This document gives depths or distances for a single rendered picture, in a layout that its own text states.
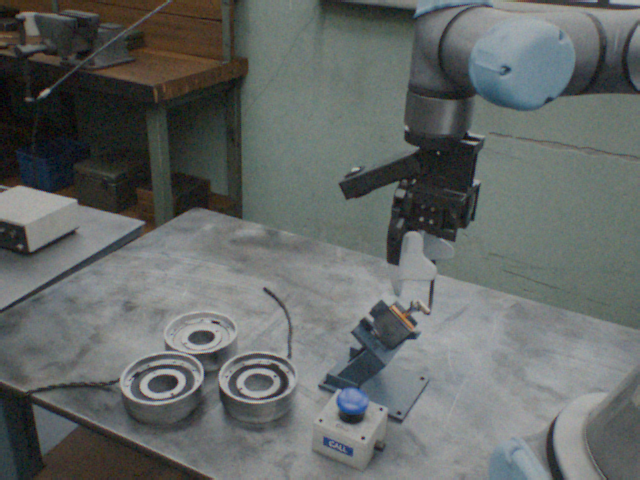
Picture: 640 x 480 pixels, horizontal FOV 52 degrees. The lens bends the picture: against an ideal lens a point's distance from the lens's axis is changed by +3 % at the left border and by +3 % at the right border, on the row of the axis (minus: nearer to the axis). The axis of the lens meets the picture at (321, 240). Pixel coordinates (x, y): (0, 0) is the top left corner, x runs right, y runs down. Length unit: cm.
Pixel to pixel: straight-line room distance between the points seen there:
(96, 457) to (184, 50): 181
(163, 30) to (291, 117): 60
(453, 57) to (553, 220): 176
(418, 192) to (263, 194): 208
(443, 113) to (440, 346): 44
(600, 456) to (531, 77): 30
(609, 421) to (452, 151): 34
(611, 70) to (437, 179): 21
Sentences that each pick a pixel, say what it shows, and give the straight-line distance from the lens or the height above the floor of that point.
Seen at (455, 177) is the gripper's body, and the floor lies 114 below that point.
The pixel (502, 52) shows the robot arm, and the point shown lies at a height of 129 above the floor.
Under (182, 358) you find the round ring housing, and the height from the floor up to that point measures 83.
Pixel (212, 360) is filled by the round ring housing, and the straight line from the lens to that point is 93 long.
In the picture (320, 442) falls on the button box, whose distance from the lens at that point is 82.
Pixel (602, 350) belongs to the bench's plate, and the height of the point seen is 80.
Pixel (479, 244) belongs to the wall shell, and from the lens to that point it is 246.
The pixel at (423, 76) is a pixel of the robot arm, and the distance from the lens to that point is 70.
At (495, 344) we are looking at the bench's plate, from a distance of 106.
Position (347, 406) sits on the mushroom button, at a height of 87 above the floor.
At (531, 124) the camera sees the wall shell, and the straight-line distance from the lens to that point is 228.
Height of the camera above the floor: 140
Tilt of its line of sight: 27 degrees down
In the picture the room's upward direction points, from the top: 3 degrees clockwise
